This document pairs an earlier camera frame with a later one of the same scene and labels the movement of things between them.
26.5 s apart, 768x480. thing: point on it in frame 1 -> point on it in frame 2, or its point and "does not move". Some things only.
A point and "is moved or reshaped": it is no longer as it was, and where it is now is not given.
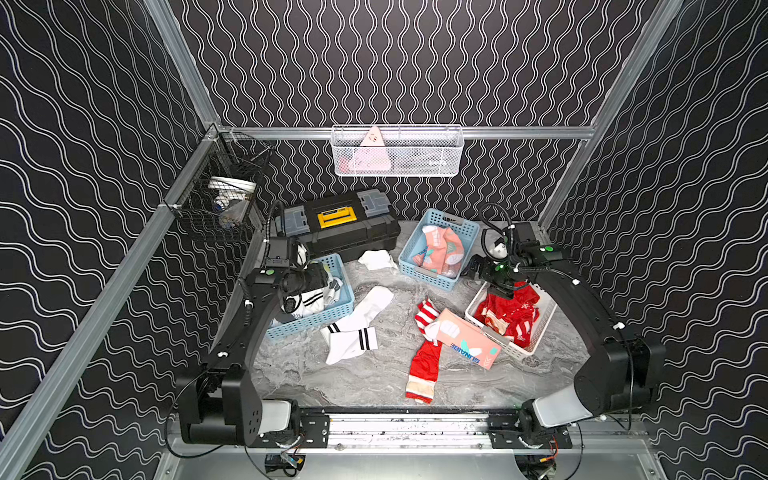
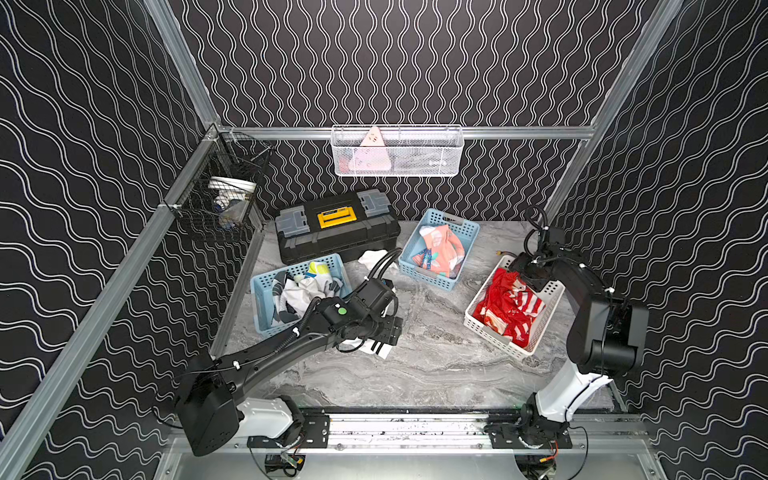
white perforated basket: [516, 325] does not move
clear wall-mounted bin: [398, 150] does not move
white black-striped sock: [353, 334] is moved or reshaped
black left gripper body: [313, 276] -> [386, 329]
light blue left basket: [310, 306] does not move
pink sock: [453, 330] -> [447, 249]
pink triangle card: [371, 155] does not move
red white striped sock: [422, 380] -> [524, 299]
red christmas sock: [514, 317] does not move
